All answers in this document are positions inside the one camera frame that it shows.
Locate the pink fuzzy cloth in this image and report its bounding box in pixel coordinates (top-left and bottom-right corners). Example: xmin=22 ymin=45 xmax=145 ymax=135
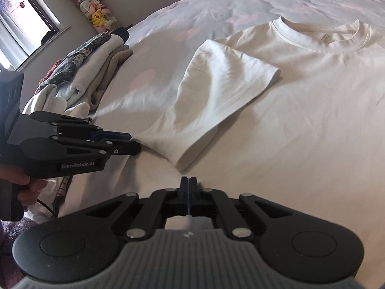
xmin=0 ymin=217 xmax=39 ymax=289

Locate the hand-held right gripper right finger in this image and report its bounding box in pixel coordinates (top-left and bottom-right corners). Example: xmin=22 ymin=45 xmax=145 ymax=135
xmin=188 ymin=177 xmax=303 ymax=241

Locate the black cable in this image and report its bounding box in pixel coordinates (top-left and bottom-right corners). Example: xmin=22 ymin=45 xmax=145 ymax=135
xmin=36 ymin=197 xmax=59 ymax=217

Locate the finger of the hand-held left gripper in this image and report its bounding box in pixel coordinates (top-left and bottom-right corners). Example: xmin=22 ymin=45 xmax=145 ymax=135
xmin=51 ymin=135 xmax=141 ymax=165
xmin=50 ymin=114 xmax=132 ymax=142

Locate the beige folded garment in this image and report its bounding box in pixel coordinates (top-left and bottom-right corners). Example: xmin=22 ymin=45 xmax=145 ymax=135
xmin=90 ymin=45 xmax=134 ymax=110

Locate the white folded garment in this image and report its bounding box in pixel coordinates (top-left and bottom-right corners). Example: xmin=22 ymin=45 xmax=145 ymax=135
xmin=56 ymin=34 xmax=127 ymax=109

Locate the striped white cloth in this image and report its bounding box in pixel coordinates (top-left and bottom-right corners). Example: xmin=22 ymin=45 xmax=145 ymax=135
xmin=48 ymin=177 xmax=73 ymax=206

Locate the dark blue cloth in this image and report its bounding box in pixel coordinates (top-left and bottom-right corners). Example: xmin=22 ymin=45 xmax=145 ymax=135
xmin=113 ymin=27 xmax=130 ymax=41

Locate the white t-shirt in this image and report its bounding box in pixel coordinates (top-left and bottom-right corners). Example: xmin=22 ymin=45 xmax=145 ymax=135
xmin=64 ymin=16 xmax=385 ymax=289

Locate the person's left hand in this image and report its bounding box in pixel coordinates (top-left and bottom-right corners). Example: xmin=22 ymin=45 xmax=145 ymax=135
xmin=0 ymin=169 xmax=49 ymax=211

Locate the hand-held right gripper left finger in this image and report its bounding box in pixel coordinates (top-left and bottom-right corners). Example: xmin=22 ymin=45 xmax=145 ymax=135
xmin=74 ymin=177 xmax=189 ymax=241

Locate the bed with pink-dotted cover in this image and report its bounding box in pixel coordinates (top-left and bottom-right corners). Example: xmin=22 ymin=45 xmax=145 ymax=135
xmin=22 ymin=0 xmax=385 ymax=145

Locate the floral grey folded garment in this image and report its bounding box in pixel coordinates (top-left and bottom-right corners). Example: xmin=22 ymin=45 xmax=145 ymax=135
xmin=39 ymin=33 xmax=113 ymax=91

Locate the window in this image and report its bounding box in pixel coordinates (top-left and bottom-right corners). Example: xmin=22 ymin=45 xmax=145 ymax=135
xmin=0 ymin=0 xmax=62 ymax=70

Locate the clear tube of plush toys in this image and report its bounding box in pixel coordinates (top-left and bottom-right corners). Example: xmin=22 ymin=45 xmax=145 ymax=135
xmin=71 ymin=0 xmax=121 ymax=33

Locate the reddish cloth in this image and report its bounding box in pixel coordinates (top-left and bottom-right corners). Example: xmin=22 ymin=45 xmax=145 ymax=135
xmin=39 ymin=60 xmax=64 ymax=82

